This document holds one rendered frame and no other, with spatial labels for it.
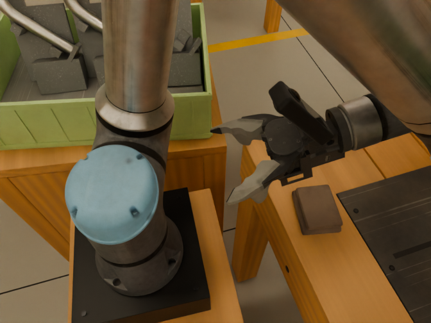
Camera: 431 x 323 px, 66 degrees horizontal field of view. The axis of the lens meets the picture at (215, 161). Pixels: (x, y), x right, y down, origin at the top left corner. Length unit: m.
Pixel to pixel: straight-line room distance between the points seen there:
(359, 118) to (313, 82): 1.89
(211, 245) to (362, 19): 0.57
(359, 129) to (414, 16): 0.27
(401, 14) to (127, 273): 0.47
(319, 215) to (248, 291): 0.94
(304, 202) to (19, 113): 0.70
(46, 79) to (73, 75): 0.07
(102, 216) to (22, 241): 1.47
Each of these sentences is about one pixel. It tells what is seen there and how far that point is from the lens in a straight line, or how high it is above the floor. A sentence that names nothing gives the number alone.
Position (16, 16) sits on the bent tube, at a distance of 1.08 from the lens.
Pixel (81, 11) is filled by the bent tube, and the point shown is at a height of 1.04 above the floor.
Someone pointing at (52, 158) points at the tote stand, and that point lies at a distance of 1.01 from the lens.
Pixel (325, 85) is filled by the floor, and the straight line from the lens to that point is 2.40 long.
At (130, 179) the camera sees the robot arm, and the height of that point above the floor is 1.17.
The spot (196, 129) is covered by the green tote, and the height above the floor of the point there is 0.83.
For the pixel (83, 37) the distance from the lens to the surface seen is 1.08.
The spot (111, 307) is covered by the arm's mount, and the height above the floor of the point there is 0.95.
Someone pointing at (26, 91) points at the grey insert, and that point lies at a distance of 1.14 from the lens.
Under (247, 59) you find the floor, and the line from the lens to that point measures 2.50.
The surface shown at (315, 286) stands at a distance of 0.67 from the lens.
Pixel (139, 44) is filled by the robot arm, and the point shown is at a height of 1.30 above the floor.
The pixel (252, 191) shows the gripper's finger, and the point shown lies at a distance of 0.47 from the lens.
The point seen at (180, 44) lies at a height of 0.96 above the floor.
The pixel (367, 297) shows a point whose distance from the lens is 0.70.
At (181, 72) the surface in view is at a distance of 1.00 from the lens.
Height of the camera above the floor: 1.53
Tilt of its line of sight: 55 degrees down
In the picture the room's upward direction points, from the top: straight up
